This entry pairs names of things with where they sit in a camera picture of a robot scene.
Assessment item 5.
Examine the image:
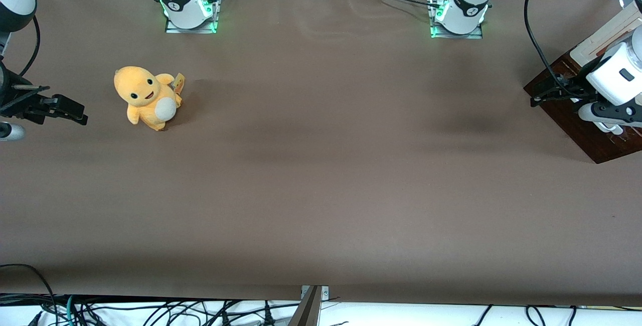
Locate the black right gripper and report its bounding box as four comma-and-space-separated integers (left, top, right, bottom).
0, 60, 89, 126

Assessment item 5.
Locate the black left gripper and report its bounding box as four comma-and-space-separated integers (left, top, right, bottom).
530, 57, 605, 107

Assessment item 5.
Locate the cream plastic drawer cabinet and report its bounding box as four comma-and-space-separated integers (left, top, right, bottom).
569, 0, 642, 67

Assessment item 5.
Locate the dark wooden base board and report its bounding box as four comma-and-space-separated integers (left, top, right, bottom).
524, 49, 642, 165

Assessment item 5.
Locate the yellow plush toy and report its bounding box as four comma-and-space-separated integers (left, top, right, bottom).
113, 66, 186, 132

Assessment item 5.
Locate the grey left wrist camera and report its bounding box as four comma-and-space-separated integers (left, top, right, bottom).
578, 102, 642, 129

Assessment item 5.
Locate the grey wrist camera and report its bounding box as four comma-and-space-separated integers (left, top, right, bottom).
0, 122, 26, 141
578, 102, 642, 129

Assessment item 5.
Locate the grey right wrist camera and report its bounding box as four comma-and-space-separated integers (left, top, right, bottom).
0, 122, 26, 141

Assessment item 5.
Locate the white drawer handle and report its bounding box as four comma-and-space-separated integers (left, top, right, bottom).
595, 121, 625, 136

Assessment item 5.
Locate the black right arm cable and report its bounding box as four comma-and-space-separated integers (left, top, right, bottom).
19, 14, 41, 77

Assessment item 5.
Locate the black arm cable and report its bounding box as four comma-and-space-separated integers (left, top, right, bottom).
19, 14, 41, 77
524, 0, 602, 102

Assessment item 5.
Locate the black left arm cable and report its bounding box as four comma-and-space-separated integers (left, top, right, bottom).
524, 0, 602, 102

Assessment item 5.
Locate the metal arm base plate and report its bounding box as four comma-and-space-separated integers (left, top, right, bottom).
165, 0, 220, 34
430, 0, 484, 40

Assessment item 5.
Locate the black looped floor cable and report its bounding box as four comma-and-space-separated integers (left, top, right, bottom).
0, 264, 57, 326

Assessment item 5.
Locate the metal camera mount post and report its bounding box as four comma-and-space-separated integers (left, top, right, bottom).
288, 285, 330, 326

